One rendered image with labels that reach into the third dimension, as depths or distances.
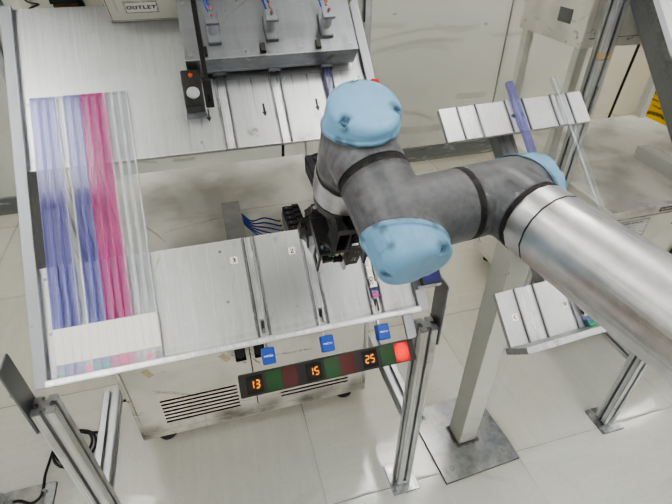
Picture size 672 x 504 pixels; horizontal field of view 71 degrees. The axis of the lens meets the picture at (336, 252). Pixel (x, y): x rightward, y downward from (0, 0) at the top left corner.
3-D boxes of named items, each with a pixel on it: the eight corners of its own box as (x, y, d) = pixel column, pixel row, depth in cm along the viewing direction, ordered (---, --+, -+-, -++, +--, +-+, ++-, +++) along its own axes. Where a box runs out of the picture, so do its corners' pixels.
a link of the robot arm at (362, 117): (344, 147, 41) (312, 78, 44) (329, 212, 51) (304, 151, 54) (423, 130, 43) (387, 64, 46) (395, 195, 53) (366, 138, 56)
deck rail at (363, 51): (418, 312, 97) (429, 309, 91) (409, 313, 97) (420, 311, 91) (348, 9, 109) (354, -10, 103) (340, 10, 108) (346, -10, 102)
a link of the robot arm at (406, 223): (503, 232, 42) (449, 138, 46) (392, 262, 38) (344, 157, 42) (466, 269, 49) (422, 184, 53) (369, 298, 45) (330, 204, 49)
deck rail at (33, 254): (62, 385, 83) (47, 387, 77) (49, 387, 82) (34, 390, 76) (25, 26, 94) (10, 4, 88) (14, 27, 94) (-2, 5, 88)
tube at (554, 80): (636, 311, 91) (641, 311, 90) (631, 313, 91) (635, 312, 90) (554, 78, 99) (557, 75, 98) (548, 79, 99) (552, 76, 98)
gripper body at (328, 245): (313, 274, 65) (322, 232, 55) (300, 221, 69) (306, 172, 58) (365, 264, 67) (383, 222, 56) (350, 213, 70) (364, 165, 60)
